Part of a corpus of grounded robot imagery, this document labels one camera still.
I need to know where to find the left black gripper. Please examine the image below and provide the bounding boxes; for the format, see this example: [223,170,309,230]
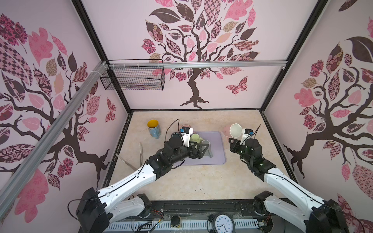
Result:
[169,141,209,165]

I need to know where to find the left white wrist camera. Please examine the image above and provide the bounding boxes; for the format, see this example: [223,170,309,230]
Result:
[180,128,193,147]

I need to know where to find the light green mug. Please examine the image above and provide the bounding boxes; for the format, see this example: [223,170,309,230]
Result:
[190,134,204,144]

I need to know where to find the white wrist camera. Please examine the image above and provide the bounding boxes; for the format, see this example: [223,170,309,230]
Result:
[180,128,193,147]
[240,128,254,145]

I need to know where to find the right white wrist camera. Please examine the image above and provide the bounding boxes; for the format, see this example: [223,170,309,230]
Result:
[240,128,254,145]

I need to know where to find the white cable duct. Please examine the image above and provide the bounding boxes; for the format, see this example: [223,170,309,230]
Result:
[105,218,259,233]

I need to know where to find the round analog clock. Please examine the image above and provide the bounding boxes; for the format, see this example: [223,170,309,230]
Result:
[213,213,235,233]

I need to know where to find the dark green mug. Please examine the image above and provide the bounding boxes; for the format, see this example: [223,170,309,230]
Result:
[172,132,181,138]

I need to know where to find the black wire basket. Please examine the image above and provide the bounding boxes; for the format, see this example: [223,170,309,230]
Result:
[100,58,166,91]

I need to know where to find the grey mug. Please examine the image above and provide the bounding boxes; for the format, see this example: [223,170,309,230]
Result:
[200,140,213,158]

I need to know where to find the blue butterfly mug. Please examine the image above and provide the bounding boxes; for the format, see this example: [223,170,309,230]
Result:
[147,119,161,139]

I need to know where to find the pink patterned mug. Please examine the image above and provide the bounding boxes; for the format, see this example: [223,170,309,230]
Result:
[222,123,243,140]

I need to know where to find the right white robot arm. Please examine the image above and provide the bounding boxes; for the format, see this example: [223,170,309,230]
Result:
[229,138,349,233]

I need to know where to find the lavender plastic tray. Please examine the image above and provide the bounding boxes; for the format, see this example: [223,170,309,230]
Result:
[183,131,226,166]

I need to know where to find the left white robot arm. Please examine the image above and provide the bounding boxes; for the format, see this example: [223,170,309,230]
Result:
[76,137,209,233]

